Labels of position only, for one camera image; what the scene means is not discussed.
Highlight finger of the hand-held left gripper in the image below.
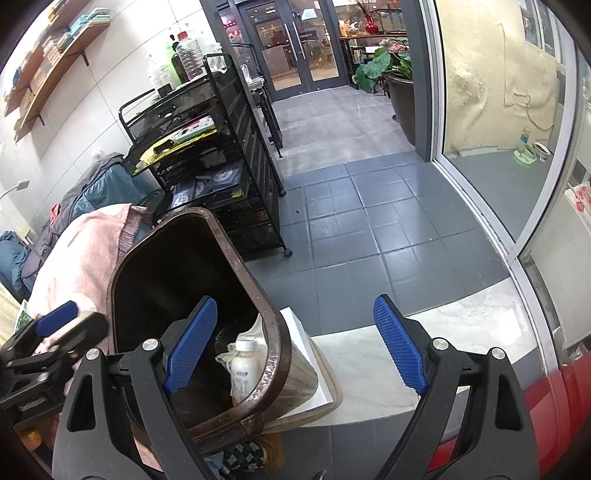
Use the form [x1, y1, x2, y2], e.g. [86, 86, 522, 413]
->
[0, 300, 79, 363]
[4, 313, 110, 370]

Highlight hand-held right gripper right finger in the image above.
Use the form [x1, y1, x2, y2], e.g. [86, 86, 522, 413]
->
[373, 294, 541, 480]

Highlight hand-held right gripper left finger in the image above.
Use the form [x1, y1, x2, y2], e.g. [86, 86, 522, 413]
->
[52, 296, 219, 480]

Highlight white plastic bottle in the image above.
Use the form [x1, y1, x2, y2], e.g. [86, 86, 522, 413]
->
[229, 338, 260, 402]

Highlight brown trash bin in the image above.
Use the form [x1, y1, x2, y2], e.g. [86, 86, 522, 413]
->
[106, 207, 320, 445]

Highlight green white milk carton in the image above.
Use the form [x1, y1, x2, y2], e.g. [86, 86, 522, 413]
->
[16, 299, 36, 333]

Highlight white flat box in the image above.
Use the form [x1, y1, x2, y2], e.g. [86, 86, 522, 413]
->
[265, 306, 336, 416]

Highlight black white checkered cloth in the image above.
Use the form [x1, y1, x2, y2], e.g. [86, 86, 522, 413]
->
[221, 440, 271, 472]

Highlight white floor lamp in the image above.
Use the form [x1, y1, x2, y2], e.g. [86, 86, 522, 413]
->
[0, 180, 31, 202]

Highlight black white printed boxes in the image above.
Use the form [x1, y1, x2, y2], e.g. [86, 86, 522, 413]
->
[170, 161, 246, 209]

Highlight red glossy object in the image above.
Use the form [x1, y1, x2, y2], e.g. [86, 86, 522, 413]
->
[429, 355, 591, 472]

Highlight black metal cart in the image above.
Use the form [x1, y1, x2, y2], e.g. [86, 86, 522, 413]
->
[119, 52, 294, 260]

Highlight yellow flat tray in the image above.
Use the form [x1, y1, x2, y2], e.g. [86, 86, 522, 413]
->
[133, 133, 218, 176]

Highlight dark plant pot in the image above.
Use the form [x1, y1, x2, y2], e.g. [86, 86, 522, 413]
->
[385, 73, 419, 145]

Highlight row of boxes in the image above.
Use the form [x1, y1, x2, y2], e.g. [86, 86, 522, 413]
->
[4, 0, 112, 100]

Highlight dark bottle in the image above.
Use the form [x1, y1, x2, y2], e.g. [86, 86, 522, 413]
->
[168, 41, 188, 87]

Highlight glass window panel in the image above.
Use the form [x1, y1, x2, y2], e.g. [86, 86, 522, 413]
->
[416, 0, 591, 371]

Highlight green leafy plant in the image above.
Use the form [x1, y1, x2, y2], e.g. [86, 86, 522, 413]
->
[353, 39, 413, 93]

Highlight clear plastic bottle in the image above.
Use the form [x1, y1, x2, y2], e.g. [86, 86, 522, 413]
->
[176, 31, 206, 82]

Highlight wooden table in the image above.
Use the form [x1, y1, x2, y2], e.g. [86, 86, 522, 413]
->
[339, 32, 410, 61]

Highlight glass entrance door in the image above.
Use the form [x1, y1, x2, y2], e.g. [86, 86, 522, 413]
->
[235, 0, 352, 101]

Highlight wooden wall shelf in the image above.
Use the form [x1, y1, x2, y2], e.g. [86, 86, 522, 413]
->
[4, 8, 112, 140]

